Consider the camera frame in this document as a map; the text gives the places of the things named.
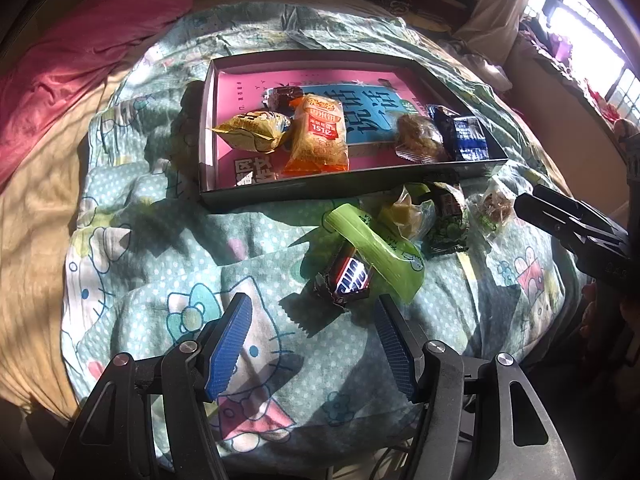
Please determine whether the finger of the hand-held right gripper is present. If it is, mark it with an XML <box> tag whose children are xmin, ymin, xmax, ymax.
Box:
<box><xmin>514</xmin><ymin>193</ymin><xmax>632</xmax><ymax>263</ymax></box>
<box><xmin>531</xmin><ymin>184</ymin><xmax>628</xmax><ymax>243</ymax></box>

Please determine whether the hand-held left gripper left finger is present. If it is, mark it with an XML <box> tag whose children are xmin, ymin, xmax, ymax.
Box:
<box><xmin>65</xmin><ymin>292</ymin><xmax>253</xmax><ymax>480</ymax></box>

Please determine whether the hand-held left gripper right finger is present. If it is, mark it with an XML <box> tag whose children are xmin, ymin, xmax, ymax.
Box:
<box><xmin>372</xmin><ymin>294</ymin><xmax>573</xmax><ymax>480</ymax></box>

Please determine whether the blue snack packet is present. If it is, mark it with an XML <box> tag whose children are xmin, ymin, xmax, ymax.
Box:
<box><xmin>427</xmin><ymin>104</ymin><xmax>491</xmax><ymax>162</ymax></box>

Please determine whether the clear pastry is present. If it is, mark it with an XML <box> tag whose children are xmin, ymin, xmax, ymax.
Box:
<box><xmin>394</xmin><ymin>112</ymin><xmax>448</xmax><ymax>163</ymax></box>

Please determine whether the shallow black box tray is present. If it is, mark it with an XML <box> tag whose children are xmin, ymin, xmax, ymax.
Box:
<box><xmin>197</xmin><ymin>56</ymin><xmax>510</xmax><ymax>212</ymax></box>

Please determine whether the yellow cartoon snack packet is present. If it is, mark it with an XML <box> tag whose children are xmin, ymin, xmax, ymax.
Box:
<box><xmin>210</xmin><ymin>109</ymin><xmax>293</xmax><ymax>155</ymax></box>

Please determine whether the orange rice cracker packet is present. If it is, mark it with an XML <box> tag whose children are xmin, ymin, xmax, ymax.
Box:
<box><xmin>281</xmin><ymin>94</ymin><xmax>351</xmax><ymax>177</ymax></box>

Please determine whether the clear wrapped brown snack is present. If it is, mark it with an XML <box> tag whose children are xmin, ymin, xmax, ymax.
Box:
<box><xmin>470</xmin><ymin>177</ymin><xmax>517</xmax><ymax>241</ymax></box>

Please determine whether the patterned cushion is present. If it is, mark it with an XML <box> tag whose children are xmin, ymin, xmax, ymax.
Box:
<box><xmin>612</xmin><ymin>117</ymin><xmax>640</xmax><ymax>191</ymax></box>

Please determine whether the brown chocolate bar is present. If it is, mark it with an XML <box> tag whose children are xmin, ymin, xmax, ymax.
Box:
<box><xmin>314</xmin><ymin>245</ymin><xmax>375</xmax><ymax>311</ymax></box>

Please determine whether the dark green patterned packet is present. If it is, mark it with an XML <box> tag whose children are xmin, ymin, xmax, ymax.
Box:
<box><xmin>422</xmin><ymin>182</ymin><xmax>471</xmax><ymax>258</ymax></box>

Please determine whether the light green snack packet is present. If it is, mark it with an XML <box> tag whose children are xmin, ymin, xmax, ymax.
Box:
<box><xmin>322</xmin><ymin>203</ymin><xmax>426</xmax><ymax>306</ymax></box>

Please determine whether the cartoon printed blanket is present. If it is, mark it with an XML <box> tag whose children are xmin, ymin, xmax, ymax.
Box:
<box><xmin>62</xmin><ymin>2</ymin><xmax>576</xmax><ymax>461</ymax></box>

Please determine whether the yellow clear wrapped candy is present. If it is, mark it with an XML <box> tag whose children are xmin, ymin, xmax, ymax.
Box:
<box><xmin>377</xmin><ymin>185</ymin><xmax>438</xmax><ymax>241</ymax></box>

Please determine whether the barred window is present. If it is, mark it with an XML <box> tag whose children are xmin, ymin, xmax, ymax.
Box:
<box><xmin>520</xmin><ymin>0</ymin><xmax>640</xmax><ymax>126</ymax></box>

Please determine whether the white curtain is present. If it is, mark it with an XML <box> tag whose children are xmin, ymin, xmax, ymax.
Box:
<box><xmin>455</xmin><ymin>0</ymin><xmax>540</xmax><ymax>56</ymax></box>

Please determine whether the beige bed sheet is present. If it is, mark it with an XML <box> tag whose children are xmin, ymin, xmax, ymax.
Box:
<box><xmin>0</xmin><ymin>65</ymin><xmax>131</xmax><ymax>421</ymax></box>

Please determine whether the brown wrapped cake snack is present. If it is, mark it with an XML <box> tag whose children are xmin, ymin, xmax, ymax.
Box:
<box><xmin>264</xmin><ymin>86</ymin><xmax>307</xmax><ymax>112</ymax></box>

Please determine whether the pink book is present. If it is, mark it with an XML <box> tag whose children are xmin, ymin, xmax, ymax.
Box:
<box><xmin>212</xmin><ymin>70</ymin><xmax>436</xmax><ymax>188</ymax></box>

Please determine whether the pink pillow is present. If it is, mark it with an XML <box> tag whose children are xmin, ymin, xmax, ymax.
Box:
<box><xmin>0</xmin><ymin>0</ymin><xmax>196</xmax><ymax>188</ymax></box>

